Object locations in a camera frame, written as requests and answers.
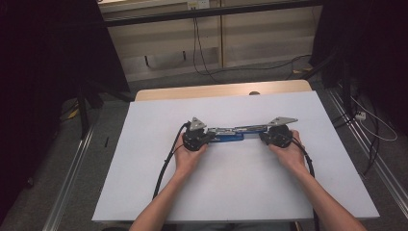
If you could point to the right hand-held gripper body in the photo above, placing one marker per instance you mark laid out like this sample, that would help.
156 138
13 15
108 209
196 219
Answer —
279 136

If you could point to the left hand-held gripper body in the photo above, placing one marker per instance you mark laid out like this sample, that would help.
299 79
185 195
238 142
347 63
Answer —
194 139

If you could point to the blue stapler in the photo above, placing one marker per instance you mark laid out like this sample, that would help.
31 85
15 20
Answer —
229 137

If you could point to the person's left hand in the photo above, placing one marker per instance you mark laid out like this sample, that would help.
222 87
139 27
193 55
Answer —
187 162

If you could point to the person's right hand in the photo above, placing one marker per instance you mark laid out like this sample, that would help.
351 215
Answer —
293 157

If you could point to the wooden table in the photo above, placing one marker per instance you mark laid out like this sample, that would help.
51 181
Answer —
192 92

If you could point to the white table cover sheet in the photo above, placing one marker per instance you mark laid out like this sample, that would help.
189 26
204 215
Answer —
237 192

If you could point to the yellow floor tape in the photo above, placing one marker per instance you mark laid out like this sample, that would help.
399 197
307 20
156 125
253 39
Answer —
303 70
73 114

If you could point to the white power adapter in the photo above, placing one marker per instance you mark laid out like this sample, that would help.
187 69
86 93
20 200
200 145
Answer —
361 115

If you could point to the black metal stand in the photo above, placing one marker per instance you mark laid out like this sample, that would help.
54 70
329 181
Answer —
344 83
84 115

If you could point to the small black floor object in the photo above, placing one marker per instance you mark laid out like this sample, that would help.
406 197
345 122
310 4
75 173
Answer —
106 142

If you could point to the beige wooden cabinet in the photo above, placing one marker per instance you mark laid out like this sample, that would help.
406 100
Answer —
256 41

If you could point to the black horizontal bar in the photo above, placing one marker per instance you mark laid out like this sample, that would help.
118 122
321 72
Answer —
160 18

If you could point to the black curtain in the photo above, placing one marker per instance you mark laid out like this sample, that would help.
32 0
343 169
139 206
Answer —
48 64
378 48

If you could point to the black cabinet bracket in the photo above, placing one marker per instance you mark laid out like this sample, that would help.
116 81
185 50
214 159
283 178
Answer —
184 55
147 61

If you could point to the aluminium floor rail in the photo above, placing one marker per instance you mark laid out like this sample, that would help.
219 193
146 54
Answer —
69 183
385 170

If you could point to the white wall socket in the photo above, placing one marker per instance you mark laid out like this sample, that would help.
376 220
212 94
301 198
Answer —
198 4

